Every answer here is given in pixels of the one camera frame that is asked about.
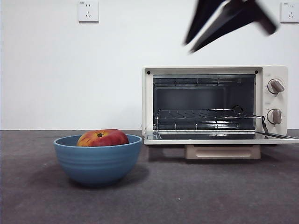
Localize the beige oven control knob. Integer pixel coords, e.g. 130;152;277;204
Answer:
267;108;283;124
267;78;285;94

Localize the glass oven door beige handle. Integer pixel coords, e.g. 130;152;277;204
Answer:
143;130;299;161

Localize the blue ribbed bowl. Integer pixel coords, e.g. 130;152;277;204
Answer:
53;134;142;188

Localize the red yellow apple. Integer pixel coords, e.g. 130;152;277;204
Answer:
76;129;129;147

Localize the white wall socket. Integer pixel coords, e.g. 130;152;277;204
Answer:
280;1;299;23
78;0;100;23

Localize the cream Toshiba toaster oven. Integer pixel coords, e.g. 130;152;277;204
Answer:
142;64;288;141

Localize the metal oven wire rack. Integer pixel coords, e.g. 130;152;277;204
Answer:
154;108;263;124

